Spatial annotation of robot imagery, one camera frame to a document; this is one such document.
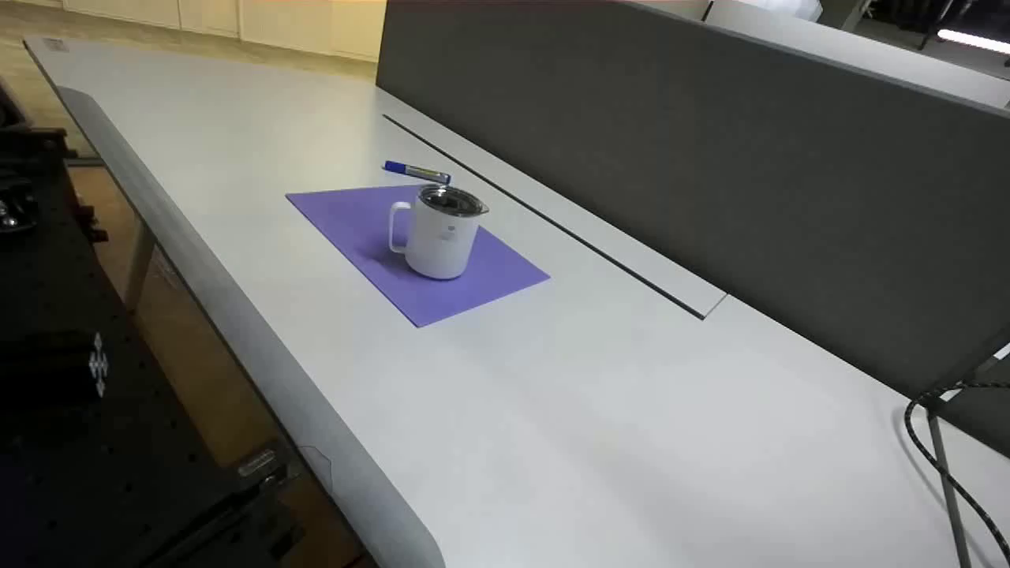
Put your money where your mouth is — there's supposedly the clear mug lid with slider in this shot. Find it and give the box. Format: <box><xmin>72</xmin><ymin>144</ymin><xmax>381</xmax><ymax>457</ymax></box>
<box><xmin>418</xmin><ymin>185</ymin><xmax>489</xmax><ymax>219</ymax></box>

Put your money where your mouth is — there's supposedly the blue marker pen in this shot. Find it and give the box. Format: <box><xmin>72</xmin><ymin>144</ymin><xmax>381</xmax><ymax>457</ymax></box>
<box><xmin>383</xmin><ymin>160</ymin><xmax>452</xmax><ymax>185</ymax></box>

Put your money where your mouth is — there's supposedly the purple paper sheet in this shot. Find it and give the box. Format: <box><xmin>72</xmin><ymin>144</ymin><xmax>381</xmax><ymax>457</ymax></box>
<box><xmin>285</xmin><ymin>185</ymin><xmax>552</xmax><ymax>329</ymax></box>

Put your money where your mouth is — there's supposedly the grey desk divider panel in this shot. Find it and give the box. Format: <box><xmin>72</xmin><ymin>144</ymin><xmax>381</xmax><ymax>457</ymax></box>
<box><xmin>376</xmin><ymin>0</ymin><xmax>1010</xmax><ymax>400</ymax></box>

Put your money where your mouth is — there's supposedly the row of cream cabinets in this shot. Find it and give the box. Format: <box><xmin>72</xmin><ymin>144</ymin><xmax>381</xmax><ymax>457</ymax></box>
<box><xmin>14</xmin><ymin>0</ymin><xmax>387</xmax><ymax>63</ymax></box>

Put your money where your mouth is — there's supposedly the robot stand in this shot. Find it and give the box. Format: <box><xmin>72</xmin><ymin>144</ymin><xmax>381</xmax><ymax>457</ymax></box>
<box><xmin>0</xmin><ymin>79</ymin><xmax>305</xmax><ymax>568</ymax></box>

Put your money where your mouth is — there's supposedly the white mug with handle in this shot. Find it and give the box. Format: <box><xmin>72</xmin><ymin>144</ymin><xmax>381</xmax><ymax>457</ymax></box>
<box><xmin>387</xmin><ymin>186</ymin><xmax>489</xmax><ymax>281</ymax></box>

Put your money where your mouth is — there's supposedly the black braided cable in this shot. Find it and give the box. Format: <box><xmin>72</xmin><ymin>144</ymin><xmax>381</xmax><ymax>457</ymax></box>
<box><xmin>904</xmin><ymin>381</ymin><xmax>1010</xmax><ymax>562</ymax></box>

